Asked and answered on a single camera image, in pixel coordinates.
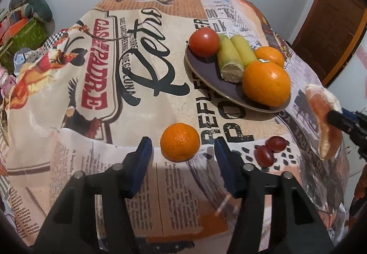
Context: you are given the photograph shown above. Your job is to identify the red grape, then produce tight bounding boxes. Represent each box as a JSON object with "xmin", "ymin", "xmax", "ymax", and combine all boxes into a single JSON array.
[
  {"xmin": 265, "ymin": 136, "xmax": 288, "ymax": 153},
  {"xmin": 254, "ymin": 145, "xmax": 274, "ymax": 168}
]

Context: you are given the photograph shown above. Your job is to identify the newspaper print bed blanket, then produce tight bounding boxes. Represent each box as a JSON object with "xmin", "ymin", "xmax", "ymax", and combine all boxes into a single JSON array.
[{"xmin": 1, "ymin": 0, "xmax": 349, "ymax": 253}]

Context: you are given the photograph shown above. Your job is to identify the dark purple plate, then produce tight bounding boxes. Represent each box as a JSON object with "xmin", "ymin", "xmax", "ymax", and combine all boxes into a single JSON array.
[{"xmin": 185, "ymin": 47, "xmax": 290, "ymax": 113}]

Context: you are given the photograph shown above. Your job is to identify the right hand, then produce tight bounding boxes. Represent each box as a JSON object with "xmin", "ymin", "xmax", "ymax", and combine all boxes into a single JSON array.
[{"xmin": 354, "ymin": 165, "xmax": 367, "ymax": 200}]

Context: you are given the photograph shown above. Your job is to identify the grey green neck pillow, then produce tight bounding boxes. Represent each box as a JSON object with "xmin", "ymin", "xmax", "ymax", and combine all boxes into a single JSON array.
[{"xmin": 9, "ymin": 0, "xmax": 53, "ymax": 23}]

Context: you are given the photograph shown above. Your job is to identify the large orange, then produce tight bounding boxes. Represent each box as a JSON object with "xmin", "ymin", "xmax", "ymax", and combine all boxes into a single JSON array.
[{"xmin": 254, "ymin": 46, "xmax": 285, "ymax": 68}]

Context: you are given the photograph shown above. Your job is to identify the short yellow banana piece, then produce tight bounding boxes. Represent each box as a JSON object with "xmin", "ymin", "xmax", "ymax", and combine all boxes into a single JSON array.
[{"xmin": 217, "ymin": 34, "xmax": 244, "ymax": 83}]

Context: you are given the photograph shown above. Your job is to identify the brown wooden door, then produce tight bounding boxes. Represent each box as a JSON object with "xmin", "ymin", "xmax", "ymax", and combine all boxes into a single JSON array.
[{"xmin": 292, "ymin": 0, "xmax": 366, "ymax": 86}]

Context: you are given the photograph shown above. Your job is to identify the orange red box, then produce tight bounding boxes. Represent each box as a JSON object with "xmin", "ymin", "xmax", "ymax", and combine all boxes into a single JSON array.
[{"xmin": 0, "ymin": 11, "xmax": 29, "ymax": 45}]

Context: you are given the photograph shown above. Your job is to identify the green box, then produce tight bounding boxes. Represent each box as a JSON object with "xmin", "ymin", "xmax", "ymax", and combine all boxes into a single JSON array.
[{"xmin": 1, "ymin": 18, "xmax": 48, "ymax": 73}]

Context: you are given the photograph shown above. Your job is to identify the long yellow-green banana piece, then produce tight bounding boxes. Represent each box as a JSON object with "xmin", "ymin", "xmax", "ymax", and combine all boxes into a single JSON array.
[{"xmin": 230, "ymin": 35, "xmax": 257, "ymax": 67}]

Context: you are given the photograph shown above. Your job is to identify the red tomato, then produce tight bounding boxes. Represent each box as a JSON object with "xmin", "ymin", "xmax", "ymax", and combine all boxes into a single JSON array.
[{"xmin": 189, "ymin": 27, "xmax": 220, "ymax": 58}]

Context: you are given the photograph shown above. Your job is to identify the peeled grapefruit segment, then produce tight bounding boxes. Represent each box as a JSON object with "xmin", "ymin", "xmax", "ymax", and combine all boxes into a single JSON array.
[{"xmin": 305, "ymin": 84, "xmax": 343, "ymax": 160}]

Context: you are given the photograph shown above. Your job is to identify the Dole sticker orange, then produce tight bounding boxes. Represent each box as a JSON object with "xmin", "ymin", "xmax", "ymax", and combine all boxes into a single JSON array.
[{"xmin": 242, "ymin": 60, "xmax": 291, "ymax": 108}]

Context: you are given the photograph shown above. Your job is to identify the pink toy figure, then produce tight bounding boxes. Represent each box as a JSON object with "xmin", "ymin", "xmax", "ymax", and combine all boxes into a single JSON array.
[{"xmin": 0, "ymin": 66, "xmax": 16, "ymax": 98}]

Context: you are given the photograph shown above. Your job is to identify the small tangerine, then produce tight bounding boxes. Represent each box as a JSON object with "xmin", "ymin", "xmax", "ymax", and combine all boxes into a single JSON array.
[{"xmin": 160, "ymin": 122, "xmax": 200, "ymax": 162}]

